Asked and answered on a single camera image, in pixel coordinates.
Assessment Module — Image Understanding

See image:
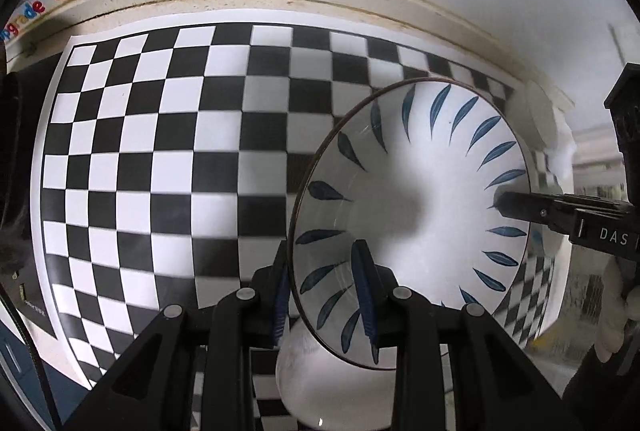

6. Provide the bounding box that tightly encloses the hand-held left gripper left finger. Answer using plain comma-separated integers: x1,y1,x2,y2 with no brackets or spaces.
87,241,292,431

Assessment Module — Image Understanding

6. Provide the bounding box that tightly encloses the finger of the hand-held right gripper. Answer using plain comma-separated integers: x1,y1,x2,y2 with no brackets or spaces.
492,190,627,240

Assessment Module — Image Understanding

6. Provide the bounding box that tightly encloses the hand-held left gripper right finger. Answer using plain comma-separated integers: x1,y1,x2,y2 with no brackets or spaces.
351,240,583,431

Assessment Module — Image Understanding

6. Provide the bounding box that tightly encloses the white bowl with blue leaves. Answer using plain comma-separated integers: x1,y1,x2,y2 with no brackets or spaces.
276,80,539,431

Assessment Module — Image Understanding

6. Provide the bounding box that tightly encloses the person's right hand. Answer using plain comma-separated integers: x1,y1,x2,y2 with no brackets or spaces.
594,255,640,362

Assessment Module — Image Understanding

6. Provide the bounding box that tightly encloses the black and white checkerboard mat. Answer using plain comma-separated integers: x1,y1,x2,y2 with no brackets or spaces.
30,23,571,431

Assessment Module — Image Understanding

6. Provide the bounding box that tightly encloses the black cable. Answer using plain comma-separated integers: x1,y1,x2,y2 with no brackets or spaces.
0,291,63,431

